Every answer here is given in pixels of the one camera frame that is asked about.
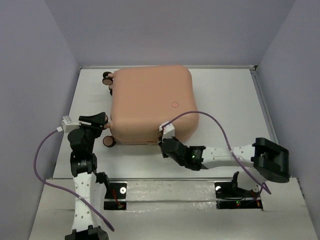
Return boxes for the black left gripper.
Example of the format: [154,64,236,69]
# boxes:
[77,112,107,153]

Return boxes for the pink hard-shell suitcase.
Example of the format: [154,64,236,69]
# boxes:
[102,65,200,147]

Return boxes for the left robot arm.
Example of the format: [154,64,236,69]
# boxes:
[64,112,111,240]

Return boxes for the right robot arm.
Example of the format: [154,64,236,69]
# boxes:
[159,137,291,196]

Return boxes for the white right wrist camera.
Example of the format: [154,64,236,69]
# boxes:
[158,121,176,142]

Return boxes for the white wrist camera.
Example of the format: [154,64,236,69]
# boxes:
[158,121,176,142]
[56,115,80,134]

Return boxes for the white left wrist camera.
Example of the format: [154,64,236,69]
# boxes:
[56,115,80,134]

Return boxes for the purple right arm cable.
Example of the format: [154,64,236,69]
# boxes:
[159,111,272,196]

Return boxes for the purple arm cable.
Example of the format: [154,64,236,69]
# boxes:
[159,111,272,196]
[33,128,116,232]

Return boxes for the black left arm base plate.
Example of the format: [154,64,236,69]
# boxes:
[103,181,127,211]

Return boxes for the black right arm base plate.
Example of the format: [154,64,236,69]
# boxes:
[214,181,263,210]

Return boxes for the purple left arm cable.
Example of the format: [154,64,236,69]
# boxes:
[33,128,116,232]

